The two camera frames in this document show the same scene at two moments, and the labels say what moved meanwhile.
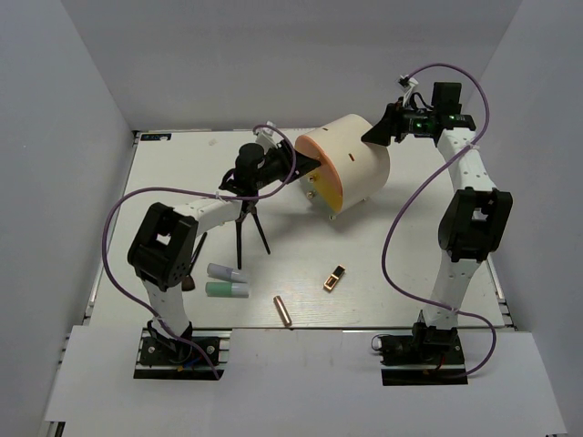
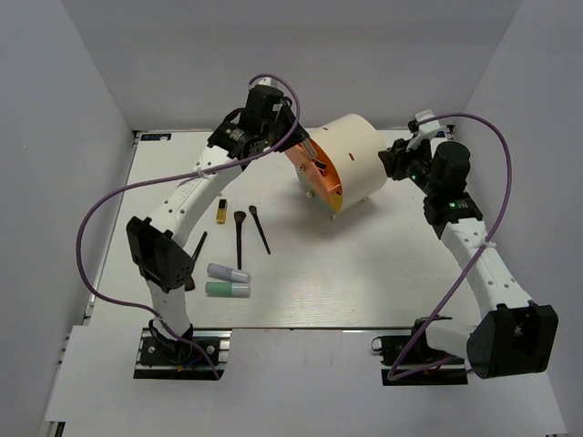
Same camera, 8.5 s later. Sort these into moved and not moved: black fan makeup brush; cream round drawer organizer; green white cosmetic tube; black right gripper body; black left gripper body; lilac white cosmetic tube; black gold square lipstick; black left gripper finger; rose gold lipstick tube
Moved: rose gold lipstick tube; black right gripper body; black left gripper finger; black gold square lipstick; black left gripper body
Not moved: green white cosmetic tube; cream round drawer organizer; lilac white cosmetic tube; black fan makeup brush
